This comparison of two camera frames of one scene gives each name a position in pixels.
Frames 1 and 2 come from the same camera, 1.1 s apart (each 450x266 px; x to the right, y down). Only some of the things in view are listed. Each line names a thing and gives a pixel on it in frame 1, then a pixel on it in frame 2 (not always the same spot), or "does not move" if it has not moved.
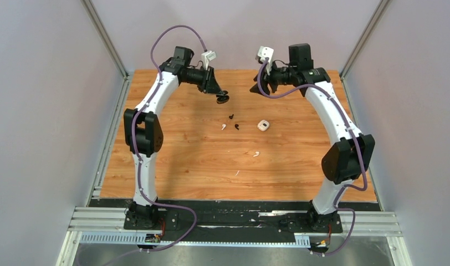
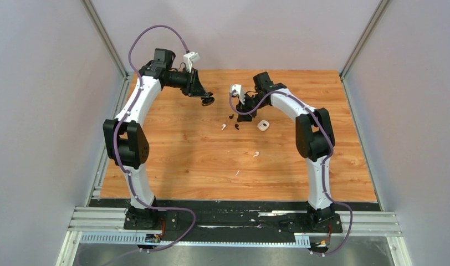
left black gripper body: [204, 78] to [188, 90]
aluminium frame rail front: [111, 220] does not move
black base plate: [284, 218] does not move
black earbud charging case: [221, 99] to [207, 101]
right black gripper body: [274, 80] to [250, 103]
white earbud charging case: [263, 125] does not move
